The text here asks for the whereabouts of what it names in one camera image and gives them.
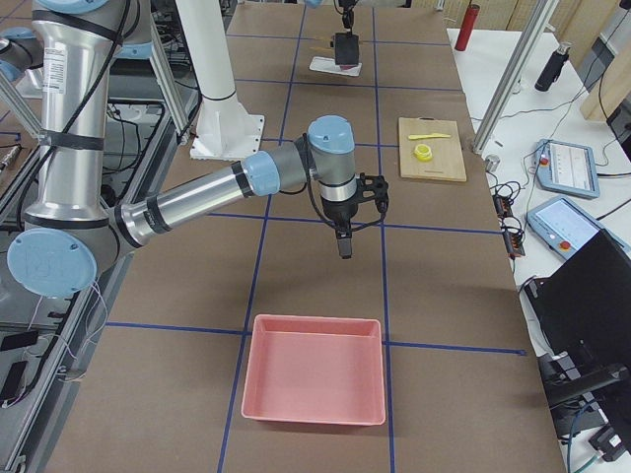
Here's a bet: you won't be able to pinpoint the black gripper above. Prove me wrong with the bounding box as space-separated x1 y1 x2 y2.
334 0 356 25
320 197 359 259

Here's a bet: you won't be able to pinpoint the grey wiping cloth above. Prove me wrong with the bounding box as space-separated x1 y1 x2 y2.
332 32 360 68

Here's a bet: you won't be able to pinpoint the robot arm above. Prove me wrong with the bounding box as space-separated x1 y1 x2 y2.
1 1 388 298

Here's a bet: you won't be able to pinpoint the black water bottle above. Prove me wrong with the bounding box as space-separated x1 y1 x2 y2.
534 41 572 92

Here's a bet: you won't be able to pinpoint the white rectangular tray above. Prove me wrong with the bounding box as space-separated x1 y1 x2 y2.
310 56 362 77

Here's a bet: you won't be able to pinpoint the yellow lemon slices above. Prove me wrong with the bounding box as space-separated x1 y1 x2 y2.
413 143 433 163

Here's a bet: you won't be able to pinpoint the red cylinder bottle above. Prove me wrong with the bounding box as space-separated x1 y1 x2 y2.
455 2 480 51

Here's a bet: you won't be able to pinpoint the bamboo cutting board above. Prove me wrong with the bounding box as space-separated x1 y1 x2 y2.
398 117 467 182

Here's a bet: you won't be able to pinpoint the pink plastic bin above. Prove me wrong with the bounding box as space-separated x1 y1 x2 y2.
241 314 386 426

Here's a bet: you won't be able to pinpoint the yellow plastic knife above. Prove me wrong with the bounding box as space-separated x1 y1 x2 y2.
407 132 452 141

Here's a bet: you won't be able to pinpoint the blue teach pendant near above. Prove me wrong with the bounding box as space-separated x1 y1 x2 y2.
526 197 603 260

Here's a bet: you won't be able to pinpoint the blue teach pendant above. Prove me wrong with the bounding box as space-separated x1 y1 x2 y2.
534 139 600 199
526 197 603 260

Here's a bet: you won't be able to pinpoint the blue teach pendant far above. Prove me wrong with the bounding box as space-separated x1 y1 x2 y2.
534 139 600 199

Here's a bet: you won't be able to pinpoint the black monitor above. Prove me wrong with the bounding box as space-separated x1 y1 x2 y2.
525 230 630 367

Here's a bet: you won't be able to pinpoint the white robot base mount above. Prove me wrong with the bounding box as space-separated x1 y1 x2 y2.
176 0 265 161

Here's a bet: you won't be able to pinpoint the aluminium frame post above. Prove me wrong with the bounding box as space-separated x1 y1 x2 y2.
471 0 559 155

